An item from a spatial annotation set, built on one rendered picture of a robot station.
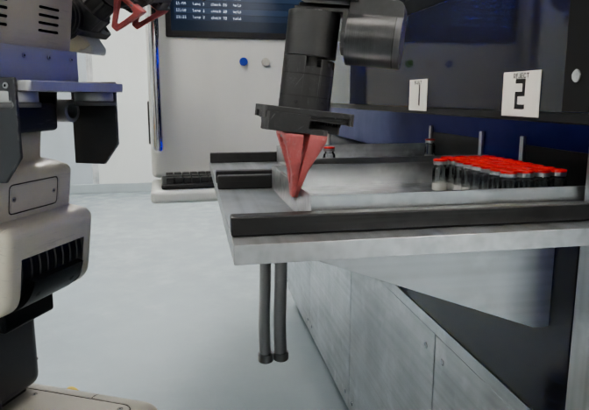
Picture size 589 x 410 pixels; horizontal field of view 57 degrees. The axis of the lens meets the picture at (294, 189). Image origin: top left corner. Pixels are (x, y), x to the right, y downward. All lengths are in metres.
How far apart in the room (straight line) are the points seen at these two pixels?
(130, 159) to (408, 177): 5.37
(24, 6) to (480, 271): 0.84
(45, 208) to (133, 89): 5.00
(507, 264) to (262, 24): 1.01
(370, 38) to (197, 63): 0.95
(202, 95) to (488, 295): 0.99
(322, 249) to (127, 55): 5.63
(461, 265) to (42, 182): 0.75
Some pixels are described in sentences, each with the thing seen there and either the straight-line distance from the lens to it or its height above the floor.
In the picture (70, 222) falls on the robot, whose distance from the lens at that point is 1.10.
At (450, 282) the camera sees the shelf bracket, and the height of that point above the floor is 0.80.
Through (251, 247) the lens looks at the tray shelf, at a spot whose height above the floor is 0.88.
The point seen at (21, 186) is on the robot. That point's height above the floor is 0.86.
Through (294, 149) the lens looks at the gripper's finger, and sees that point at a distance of 0.58.
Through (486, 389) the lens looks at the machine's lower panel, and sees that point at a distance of 0.94.
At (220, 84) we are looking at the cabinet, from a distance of 1.49.
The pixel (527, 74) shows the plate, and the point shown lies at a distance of 0.79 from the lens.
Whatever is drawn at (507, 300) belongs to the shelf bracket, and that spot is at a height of 0.77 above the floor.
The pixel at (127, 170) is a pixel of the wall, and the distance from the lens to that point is 6.13.
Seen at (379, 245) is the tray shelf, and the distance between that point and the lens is 0.54.
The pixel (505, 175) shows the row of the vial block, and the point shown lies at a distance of 0.70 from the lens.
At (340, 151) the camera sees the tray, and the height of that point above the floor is 0.90.
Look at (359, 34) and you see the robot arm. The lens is 0.58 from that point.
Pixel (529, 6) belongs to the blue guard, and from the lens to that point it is 0.80.
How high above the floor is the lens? 1.02
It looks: 10 degrees down
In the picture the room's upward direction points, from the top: straight up
